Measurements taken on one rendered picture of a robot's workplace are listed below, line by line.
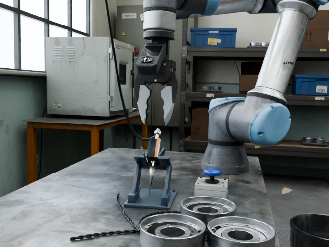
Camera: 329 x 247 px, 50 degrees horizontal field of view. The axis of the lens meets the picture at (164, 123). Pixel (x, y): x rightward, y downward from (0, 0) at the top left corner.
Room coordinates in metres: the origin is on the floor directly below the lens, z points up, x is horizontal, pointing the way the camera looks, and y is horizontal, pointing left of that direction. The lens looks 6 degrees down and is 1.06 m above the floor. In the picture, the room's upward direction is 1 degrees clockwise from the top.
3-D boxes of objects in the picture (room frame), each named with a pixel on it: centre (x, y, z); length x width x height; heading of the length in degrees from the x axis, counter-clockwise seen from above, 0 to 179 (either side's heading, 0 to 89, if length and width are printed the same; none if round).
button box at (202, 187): (0.80, -0.11, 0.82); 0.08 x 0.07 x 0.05; 168
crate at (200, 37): (4.24, -0.55, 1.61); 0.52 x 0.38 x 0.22; 81
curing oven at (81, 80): (3.14, 0.61, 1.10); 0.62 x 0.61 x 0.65; 168
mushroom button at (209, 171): (0.80, -0.11, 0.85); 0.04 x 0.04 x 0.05
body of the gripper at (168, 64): (0.85, 0.02, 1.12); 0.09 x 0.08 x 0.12; 171
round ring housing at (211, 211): (0.65, -0.09, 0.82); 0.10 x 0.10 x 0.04
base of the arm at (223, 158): (1.13, -0.20, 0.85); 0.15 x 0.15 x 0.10
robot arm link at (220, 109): (1.12, -0.20, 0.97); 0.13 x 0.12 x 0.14; 31
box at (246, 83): (4.13, -1.04, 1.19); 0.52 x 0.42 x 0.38; 78
